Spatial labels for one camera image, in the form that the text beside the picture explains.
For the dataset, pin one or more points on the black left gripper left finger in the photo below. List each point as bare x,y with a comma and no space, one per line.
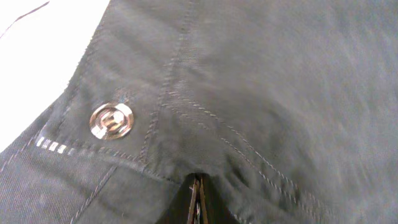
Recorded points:
183,207

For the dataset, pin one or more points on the black shorts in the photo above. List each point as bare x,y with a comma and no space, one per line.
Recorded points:
289,106

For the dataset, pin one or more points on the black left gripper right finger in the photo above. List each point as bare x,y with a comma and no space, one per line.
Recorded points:
212,208

